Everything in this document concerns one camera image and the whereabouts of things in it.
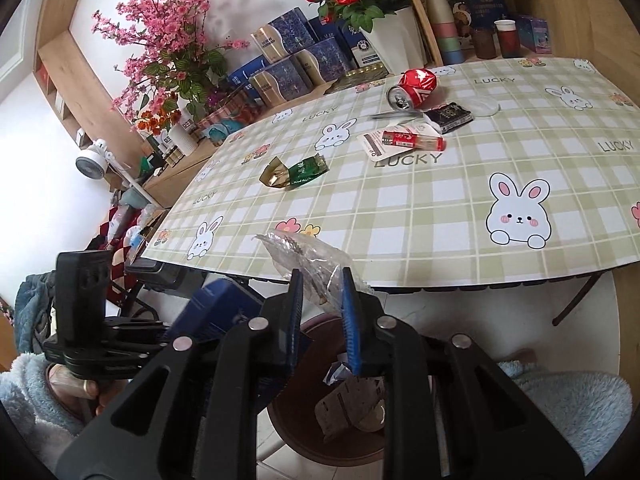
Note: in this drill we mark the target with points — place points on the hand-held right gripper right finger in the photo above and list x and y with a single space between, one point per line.
350 330

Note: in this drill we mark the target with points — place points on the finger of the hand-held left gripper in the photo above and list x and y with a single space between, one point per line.
140 330
130 349

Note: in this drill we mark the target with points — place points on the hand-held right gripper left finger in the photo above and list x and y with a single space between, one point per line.
295 310

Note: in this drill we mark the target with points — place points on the clear plastic bag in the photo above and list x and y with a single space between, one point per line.
310 260

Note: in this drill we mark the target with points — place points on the blue cardboard box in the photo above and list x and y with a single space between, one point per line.
215 305

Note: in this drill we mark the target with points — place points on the brown trash bin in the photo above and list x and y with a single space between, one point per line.
300 425

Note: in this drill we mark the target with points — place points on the crushed red soda can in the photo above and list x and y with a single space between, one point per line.
415 85

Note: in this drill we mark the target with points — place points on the person's left hand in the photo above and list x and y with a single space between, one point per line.
70 385

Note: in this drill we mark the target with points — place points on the blue grey fleece cloth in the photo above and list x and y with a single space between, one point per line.
32 310

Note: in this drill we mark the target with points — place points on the red patterned cloth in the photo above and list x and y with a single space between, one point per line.
107 230

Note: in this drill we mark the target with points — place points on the grey perforated cardboard piece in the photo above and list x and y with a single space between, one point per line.
345 405

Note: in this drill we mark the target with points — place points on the white clip fan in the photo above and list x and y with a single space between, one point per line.
92 160

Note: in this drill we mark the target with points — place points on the green gold foil wrapper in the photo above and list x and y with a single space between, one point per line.
300 172

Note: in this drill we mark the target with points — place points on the white barcode card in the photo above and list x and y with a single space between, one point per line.
372 147

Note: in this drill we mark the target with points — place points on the white vase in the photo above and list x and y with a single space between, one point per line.
184 140

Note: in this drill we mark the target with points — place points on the orange artificial flowers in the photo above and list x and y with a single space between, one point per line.
157 121

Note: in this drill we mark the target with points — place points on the teal bowl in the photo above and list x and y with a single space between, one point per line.
222 132

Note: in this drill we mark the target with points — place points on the red lighter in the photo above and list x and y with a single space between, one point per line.
410 139

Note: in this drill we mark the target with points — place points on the black table leg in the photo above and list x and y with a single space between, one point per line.
575 300

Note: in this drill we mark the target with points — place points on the blue gold glitter gift box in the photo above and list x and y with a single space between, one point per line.
280 82
327 60
285 35

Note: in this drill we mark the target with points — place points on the light blue fluffy robe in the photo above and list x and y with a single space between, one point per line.
565 410

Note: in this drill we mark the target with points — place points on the black snack packet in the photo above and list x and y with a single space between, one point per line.
450 116

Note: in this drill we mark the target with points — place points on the dark blue carton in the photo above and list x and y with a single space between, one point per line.
245 72
325 30

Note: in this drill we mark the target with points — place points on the gold foil tray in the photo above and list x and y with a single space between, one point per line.
362 74

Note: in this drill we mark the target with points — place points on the clear plastic lid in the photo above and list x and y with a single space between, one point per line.
482 107

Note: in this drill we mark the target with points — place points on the blue white carton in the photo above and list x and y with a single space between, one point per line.
362 47

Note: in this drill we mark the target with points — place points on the pink blossom artificial plant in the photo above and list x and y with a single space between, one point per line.
160 25

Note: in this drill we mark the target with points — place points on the white faceted flower pot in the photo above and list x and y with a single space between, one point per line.
395 42

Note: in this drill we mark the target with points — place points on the blue paper cup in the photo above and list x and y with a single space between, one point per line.
451 57

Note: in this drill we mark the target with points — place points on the green paper cup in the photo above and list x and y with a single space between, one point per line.
447 45

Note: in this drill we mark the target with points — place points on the pink paper cup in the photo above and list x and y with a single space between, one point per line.
444 31

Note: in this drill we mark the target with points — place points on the brown glass jar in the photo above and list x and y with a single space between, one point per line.
484 44

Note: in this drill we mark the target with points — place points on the red drink cup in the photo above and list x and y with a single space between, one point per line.
507 40

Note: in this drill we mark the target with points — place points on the beige paper cup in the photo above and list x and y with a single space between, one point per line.
437 7

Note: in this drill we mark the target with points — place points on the dark bear picture box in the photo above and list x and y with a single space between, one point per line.
461 10

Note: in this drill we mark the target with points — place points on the purple small box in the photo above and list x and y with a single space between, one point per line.
534 34

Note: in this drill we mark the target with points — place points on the blue picture box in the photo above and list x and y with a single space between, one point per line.
489 7

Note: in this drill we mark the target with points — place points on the wooden cabinet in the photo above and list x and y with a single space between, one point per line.
600 20

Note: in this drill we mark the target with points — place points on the wooden wall shelf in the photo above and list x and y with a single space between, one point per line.
60 60

